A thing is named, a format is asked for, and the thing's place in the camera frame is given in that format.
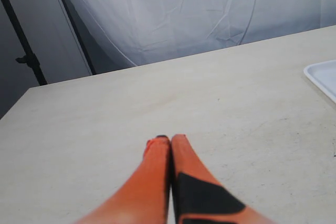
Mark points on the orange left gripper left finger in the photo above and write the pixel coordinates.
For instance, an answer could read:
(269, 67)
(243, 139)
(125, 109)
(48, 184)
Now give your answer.
(144, 197)

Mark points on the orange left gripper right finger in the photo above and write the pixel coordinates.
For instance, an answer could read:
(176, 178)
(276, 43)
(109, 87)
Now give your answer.
(198, 196)

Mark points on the white rectangular plastic tray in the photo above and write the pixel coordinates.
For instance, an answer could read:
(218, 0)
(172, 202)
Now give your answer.
(323, 76)

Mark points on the black backdrop stand pole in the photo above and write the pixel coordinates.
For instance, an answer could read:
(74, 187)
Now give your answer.
(30, 59)

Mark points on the white backdrop curtain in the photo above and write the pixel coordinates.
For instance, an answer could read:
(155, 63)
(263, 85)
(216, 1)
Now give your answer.
(139, 32)

